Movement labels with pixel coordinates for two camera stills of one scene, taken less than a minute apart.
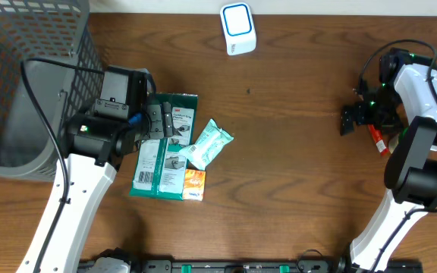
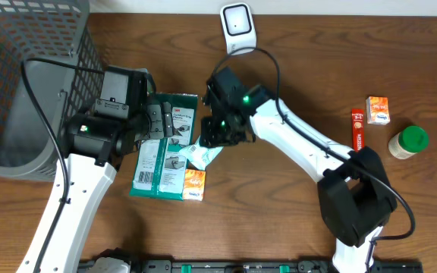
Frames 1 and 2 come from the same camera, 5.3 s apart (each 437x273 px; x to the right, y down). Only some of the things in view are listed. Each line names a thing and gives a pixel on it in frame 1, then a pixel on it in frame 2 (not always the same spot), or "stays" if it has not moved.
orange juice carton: x=193 y=184 stays
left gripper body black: x=157 y=121 stays
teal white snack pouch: x=207 y=147 stays
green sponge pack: x=158 y=167 stays
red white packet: x=377 y=136 to x=358 y=129
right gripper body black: x=380 y=111 to x=221 y=133
